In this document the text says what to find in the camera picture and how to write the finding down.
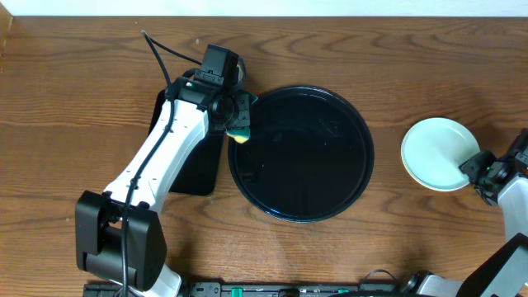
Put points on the light blue plate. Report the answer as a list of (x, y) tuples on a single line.
[(433, 149)]

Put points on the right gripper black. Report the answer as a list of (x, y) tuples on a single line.
[(477, 164)]

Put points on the black round tray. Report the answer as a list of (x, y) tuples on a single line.
[(309, 157)]

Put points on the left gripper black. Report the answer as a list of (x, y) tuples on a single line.
[(244, 119)]

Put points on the black rectangular tray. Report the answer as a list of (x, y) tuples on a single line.
[(187, 160)]

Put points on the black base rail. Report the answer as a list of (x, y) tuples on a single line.
[(215, 289)]

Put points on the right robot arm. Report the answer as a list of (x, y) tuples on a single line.
[(504, 273)]

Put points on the green yellow sponge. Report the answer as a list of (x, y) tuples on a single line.
[(238, 126)]

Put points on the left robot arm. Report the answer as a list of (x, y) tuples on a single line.
[(118, 232)]

